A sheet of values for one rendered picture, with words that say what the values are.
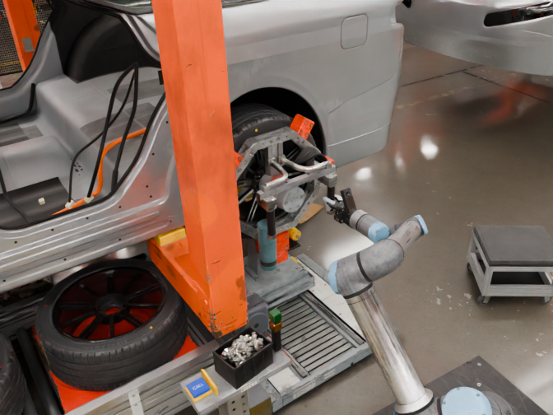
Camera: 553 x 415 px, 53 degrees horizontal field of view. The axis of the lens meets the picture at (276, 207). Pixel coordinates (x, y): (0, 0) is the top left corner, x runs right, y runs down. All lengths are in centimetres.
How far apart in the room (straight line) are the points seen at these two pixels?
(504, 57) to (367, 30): 189
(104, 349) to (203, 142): 103
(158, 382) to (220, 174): 98
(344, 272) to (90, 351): 112
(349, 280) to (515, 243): 157
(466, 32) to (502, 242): 191
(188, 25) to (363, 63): 138
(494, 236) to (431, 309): 54
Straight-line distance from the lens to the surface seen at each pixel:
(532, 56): 457
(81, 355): 248
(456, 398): 208
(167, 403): 258
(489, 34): 456
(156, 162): 245
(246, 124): 256
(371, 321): 200
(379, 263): 193
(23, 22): 442
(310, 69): 271
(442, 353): 307
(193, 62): 176
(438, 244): 381
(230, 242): 210
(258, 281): 307
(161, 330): 248
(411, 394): 210
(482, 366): 265
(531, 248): 334
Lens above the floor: 219
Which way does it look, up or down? 32 degrees down
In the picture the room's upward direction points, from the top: 2 degrees counter-clockwise
